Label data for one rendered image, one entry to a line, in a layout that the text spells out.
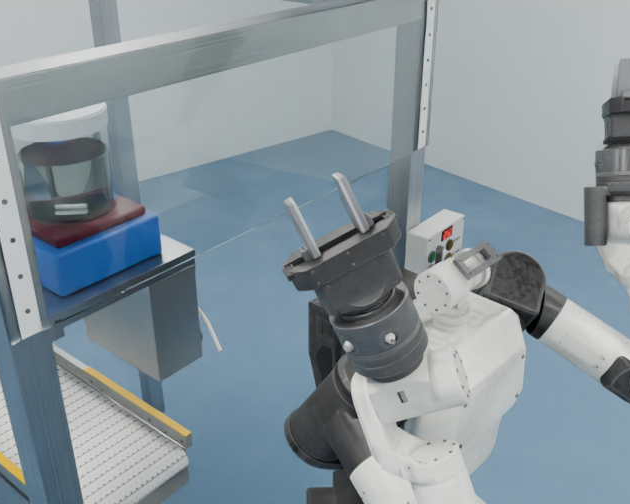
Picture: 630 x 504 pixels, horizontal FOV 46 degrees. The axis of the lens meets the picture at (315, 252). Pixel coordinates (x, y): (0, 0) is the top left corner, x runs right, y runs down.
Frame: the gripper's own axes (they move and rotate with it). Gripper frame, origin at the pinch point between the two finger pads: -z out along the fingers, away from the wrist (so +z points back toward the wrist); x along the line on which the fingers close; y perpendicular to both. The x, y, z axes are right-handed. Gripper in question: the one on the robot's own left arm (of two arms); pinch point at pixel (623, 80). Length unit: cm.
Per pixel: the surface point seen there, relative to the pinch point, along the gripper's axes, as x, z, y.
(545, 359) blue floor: -205, 90, 0
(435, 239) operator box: -46, 27, 34
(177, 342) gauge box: 7, 42, 76
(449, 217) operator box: -55, 23, 31
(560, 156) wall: -344, -4, -19
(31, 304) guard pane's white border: 43, 30, 81
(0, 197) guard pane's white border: 50, 16, 79
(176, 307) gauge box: 9, 35, 75
